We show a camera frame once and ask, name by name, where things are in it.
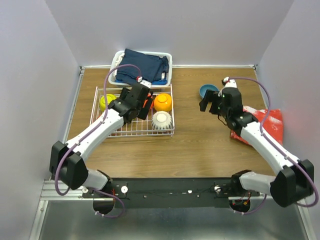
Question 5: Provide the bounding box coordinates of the blue bowl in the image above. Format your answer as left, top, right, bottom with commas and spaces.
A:
199, 84, 220, 99

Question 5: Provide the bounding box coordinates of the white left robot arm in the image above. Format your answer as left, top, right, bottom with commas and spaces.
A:
49, 80, 153, 198

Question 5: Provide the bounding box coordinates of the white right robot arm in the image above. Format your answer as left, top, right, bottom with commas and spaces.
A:
199, 87, 320, 208

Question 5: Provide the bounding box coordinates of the red orange bowl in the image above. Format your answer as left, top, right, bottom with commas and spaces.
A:
143, 92, 154, 110

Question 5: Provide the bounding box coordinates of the yellow orange bowl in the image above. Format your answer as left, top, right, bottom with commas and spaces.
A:
153, 93, 173, 112

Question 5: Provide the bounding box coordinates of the white black striped bowl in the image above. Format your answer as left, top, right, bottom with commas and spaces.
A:
151, 111, 173, 131

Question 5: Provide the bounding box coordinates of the white plastic basket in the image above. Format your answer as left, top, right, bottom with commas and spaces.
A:
108, 48, 173, 87

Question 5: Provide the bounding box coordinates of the dark blue folded cloth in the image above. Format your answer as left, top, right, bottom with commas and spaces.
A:
115, 48, 170, 85

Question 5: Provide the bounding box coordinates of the red plastic bag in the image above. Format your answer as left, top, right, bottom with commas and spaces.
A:
243, 106, 284, 145

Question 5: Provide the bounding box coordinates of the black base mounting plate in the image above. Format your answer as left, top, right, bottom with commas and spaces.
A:
82, 177, 263, 210

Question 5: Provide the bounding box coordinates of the white wire dish rack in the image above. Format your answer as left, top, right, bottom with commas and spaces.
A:
89, 84, 175, 138

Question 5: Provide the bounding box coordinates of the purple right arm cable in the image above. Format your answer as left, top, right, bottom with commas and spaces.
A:
222, 76, 320, 216

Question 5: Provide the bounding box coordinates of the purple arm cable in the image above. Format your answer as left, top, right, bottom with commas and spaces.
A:
222, 76, 320, 216
54, 64, 144, 219

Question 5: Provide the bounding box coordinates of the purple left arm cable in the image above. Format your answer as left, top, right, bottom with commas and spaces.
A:
54, 64, 144, 219

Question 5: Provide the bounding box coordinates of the aluminium frame rail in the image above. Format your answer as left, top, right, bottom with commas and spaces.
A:
39, 179, 116, 201

